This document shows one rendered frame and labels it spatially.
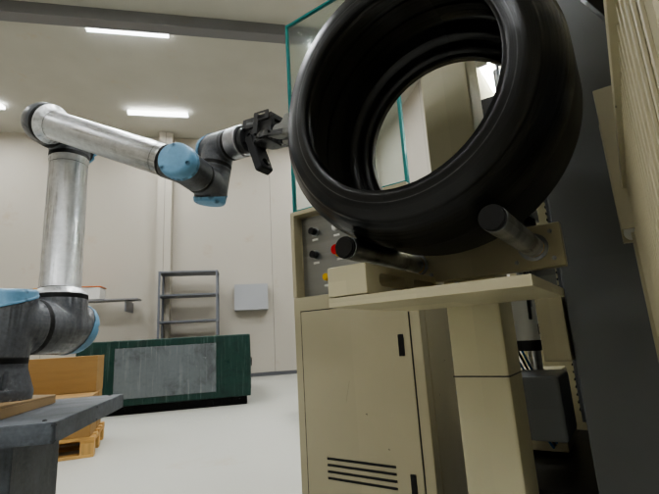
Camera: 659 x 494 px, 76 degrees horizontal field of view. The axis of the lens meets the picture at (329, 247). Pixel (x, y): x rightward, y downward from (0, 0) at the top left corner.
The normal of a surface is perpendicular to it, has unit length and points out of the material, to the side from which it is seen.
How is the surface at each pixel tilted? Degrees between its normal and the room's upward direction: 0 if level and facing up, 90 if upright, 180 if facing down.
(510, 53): 92
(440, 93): 90
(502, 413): 90
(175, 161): 90
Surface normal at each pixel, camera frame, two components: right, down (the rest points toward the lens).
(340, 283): -0.58, -0.14
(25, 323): 0.97, -0.07
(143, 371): 0.22, -0.22
